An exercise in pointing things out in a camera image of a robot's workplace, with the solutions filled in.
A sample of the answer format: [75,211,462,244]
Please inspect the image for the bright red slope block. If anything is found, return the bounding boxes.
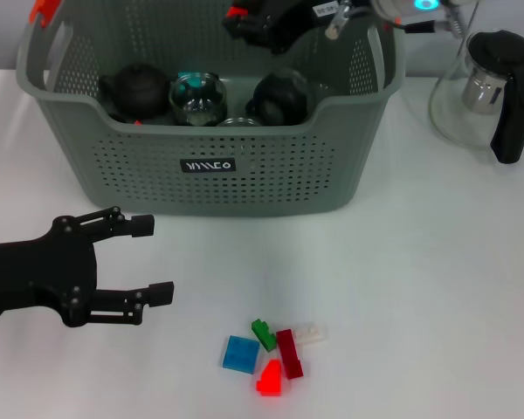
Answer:
[256,358,284,396]

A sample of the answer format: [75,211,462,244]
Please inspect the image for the glass teacup with black sleeve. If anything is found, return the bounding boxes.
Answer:
[245,69,314,126]
[169,72,228,127]
[217,116,263,127]

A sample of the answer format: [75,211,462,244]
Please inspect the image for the grey-green perforated storage basket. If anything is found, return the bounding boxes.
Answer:
[16,0,406,218]

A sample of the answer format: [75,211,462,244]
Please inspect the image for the white building block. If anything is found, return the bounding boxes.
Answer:
[293,323,328,346]

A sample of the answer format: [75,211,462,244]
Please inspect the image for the green stepped building block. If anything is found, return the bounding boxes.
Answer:
[251,319,277,353]

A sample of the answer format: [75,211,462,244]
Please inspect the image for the blue square block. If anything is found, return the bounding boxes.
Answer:
[221,334,261,374]

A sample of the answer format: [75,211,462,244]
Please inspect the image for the black clay teapot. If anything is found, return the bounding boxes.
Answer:
[98,62,174,121]

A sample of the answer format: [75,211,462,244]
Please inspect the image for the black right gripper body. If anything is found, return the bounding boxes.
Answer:
[260,0,347,56]

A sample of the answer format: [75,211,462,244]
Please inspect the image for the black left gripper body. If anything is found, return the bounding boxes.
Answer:
[0,216,100,328]

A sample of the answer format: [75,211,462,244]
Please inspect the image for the teal square block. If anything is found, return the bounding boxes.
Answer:
[176,71,204,93]

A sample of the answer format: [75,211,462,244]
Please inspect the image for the orange basket handle clip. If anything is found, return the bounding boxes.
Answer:
[29,0,61,27]

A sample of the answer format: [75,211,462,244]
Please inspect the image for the glass pitcher with black handle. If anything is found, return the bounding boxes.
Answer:
[427,29,524,165]

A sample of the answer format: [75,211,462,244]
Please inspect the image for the dark red building brick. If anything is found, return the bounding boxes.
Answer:
[275,329,305,380]

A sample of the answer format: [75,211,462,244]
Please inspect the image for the right arm cable with connector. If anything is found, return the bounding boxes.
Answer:
[325,0,465,41]

